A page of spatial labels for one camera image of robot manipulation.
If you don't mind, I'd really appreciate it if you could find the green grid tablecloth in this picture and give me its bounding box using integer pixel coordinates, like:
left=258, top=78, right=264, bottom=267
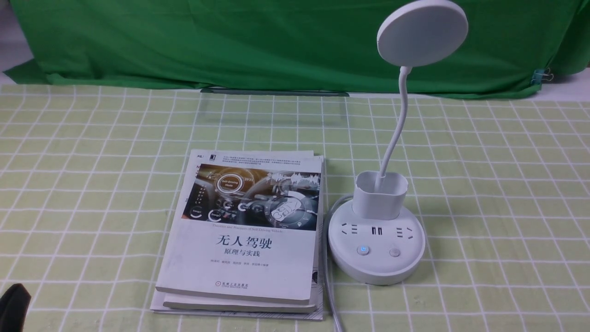
left=0, top=85, right=590, bottom=332

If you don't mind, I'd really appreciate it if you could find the black object at corner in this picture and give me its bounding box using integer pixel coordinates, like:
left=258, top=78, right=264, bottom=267
left=0, top=283, right=31, bottom=332

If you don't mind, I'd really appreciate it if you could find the top self-driving textbook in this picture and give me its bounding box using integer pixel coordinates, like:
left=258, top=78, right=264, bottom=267
left=156, top=149, right=325, bottom=305

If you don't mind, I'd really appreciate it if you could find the bottom white book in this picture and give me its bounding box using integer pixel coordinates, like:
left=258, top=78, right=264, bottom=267
left=150, top=150, right=325, bottom=320

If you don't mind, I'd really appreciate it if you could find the green backdrop cloth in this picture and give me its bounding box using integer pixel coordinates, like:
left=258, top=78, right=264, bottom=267
left=3, top=0, right=589, bottom=99

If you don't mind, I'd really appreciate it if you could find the binder clip on backdrop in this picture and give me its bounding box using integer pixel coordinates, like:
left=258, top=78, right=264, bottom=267
left=530, top=68, right=555, bottom=85

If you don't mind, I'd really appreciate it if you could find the white desk lamp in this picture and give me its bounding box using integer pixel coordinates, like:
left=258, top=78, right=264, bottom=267
left=324, top=0, right=468, bottom=285

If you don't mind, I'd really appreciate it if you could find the white lamp power cord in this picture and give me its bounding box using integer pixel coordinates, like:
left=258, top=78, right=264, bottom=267
left=322, top=194, right=354, bottom=332

